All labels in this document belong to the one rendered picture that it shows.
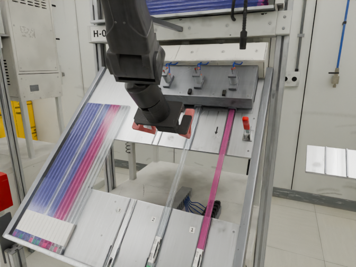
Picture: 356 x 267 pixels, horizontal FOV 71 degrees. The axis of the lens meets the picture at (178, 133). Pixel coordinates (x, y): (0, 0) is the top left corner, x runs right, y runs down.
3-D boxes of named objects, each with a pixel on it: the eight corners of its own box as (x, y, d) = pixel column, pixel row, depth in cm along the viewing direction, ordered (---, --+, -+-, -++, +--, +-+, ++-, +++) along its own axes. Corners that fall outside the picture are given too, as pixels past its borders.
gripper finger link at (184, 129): (175, 123, 64) (163, 101, 57) (201, 125, 62) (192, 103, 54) (167, 145, 62) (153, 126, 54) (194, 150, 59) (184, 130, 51)
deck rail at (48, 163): (21, 241, 80) (6, 238, 75) (17, 239, 80) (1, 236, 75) (112, 77, 112) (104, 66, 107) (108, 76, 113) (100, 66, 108)
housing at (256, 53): (264, 90, 86) (265, 59, 74) (142, 86, 104) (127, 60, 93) (267, 73, 89) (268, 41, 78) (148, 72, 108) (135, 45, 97)
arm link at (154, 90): (118, 90, 45) (147, 88, 43) (127, 62, 48) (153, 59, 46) (134, 112, 51) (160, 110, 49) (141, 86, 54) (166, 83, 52)
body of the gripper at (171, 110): (146, 103, 60) (132, 83, 54) (185, 106, 56) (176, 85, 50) (136, 126, 57) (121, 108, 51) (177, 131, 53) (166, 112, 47)
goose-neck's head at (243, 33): (245, 49, 64) (247, 30, 63) (238, 49, 65) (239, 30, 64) (246, 49, 66) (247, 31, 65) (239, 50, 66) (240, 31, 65)
